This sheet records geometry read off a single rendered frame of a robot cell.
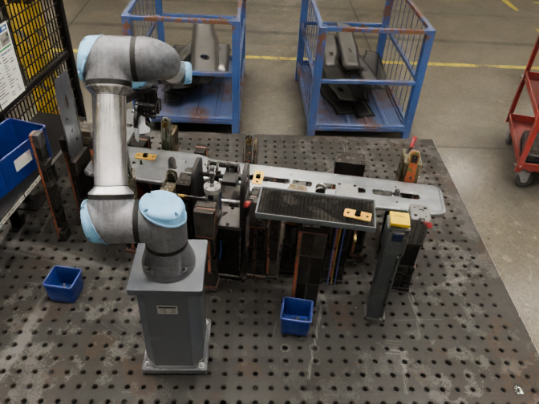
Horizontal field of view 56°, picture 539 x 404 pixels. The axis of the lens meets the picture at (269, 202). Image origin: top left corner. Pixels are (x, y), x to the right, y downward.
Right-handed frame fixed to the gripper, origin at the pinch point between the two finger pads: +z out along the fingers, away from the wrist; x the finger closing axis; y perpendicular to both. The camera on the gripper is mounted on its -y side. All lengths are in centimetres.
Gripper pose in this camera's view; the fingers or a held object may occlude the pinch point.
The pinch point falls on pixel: (142, 131)
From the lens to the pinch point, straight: 206.0
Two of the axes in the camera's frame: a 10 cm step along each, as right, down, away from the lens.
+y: 9.9, 1.3, -0.7
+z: -0.6, 7.7, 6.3
